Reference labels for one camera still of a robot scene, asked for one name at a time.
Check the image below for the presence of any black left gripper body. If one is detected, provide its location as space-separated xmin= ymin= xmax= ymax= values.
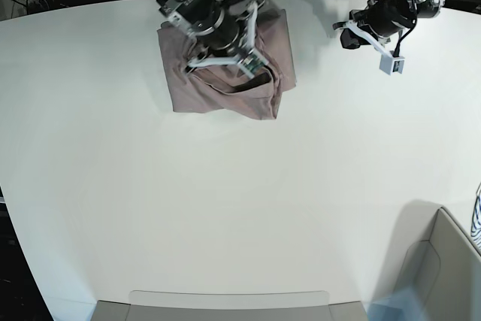
xmin=340 ymin=1 xmax=416 ymax=50

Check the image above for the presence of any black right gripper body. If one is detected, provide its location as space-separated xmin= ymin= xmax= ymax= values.
xmin=195 ymin=0 xmax=262 ymax=50

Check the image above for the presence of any mauve pink T-shirt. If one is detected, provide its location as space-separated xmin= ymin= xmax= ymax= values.
xmin=157 ymin=9 xmax=296 ymax=120

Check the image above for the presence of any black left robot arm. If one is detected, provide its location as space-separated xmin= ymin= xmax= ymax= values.
xmin=333 ymin=0 xmax=444 ymax=56

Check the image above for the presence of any blue striped cloth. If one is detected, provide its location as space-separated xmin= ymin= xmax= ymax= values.
xmin=470 ymin=184 xmax=481 ymax=249

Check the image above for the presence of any grey cardboard box right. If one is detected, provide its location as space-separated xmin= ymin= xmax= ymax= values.
xmin=377 ymin=207 xmax=480 ymax=320

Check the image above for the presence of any grey tray at bottom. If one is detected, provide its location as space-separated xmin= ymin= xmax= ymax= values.
xmin=91 ymin=290 xmax=368 ymax=320

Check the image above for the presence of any blue plastic item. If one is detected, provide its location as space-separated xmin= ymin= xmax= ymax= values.
xmin=367 ymin=288 xmax=422 ymax=321

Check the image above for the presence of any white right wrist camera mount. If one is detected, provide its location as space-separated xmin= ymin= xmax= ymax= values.
xmin=186 ymin=0 xmax=269 ymax=79

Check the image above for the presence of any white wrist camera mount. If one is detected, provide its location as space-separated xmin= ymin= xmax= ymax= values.
xmin=332 ymin=20 xmax=405 ymax=75
xmin=186 ymin=0 xmax=269 ymax=79

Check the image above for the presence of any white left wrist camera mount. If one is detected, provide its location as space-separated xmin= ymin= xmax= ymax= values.
xmin=332 ymin=20 xmax=405 ymax=75

